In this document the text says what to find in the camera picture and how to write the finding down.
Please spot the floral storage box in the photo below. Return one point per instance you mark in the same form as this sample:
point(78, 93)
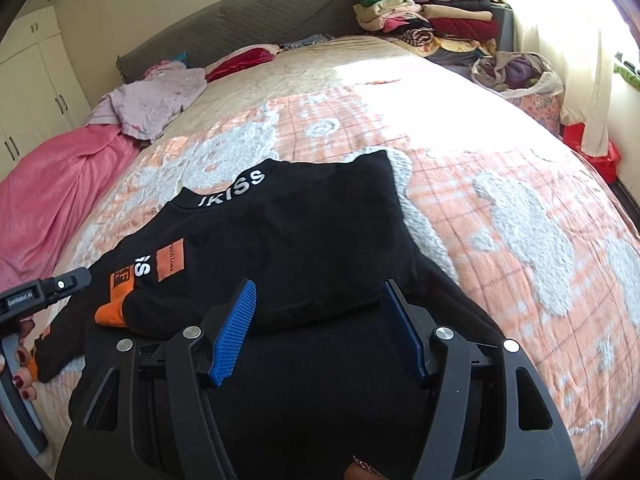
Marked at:
point(542, 110)

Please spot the black sweatshirt white lettering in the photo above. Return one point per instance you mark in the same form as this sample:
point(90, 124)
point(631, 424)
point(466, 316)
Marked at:
point(300, 240)

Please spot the beige bed sheet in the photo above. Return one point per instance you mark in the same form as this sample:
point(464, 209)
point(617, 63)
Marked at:
point(310, 67)

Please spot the cream wardrobe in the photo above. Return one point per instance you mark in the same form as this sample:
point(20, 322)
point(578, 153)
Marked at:
point(35, 80)

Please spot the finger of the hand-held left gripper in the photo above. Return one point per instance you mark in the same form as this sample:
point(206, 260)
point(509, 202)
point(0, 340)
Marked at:
point(67, 284)

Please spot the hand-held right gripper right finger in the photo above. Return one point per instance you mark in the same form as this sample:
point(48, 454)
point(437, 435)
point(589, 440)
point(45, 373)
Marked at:
point(400, 325)

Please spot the white bag of clothes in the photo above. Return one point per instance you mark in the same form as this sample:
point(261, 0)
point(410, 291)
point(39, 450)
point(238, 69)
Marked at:
point(515, 72)

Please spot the red bag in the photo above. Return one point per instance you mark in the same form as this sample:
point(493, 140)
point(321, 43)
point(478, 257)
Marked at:
point(595, 152)

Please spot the green object on windowsill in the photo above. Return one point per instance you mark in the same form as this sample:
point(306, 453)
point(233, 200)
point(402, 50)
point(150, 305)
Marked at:
point(630, 72)

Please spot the grey padded headboard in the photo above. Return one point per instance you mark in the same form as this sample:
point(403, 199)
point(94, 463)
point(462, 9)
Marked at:
point(240, 15)

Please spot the pile of folded clothes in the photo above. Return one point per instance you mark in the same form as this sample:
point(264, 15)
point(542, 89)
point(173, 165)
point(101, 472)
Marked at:
point(435, 15)

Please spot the dark patterned cloth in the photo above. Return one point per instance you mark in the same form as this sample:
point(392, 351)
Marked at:
point(310, 41)

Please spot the cream curtain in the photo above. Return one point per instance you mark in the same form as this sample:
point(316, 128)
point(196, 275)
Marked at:
point(565, 35)

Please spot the grey chair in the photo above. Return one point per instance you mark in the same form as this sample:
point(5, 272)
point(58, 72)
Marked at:
point(504, 30)

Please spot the pink blanket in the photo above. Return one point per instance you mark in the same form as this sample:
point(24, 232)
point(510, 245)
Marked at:
point(55, 185)

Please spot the red cloth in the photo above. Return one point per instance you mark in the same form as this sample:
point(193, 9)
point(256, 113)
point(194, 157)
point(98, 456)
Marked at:
point(240, 62)

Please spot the person's left hand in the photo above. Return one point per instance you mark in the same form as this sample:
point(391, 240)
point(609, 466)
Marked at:
point(20, 377)

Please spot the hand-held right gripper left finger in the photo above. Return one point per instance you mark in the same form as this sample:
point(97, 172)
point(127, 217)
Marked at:
point(235, 330)

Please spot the lilac garment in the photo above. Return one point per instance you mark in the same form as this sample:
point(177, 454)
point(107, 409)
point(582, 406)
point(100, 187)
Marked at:
point(150, 95)

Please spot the person's right hand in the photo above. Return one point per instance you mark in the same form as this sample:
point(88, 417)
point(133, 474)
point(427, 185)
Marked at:
point(362, 471)

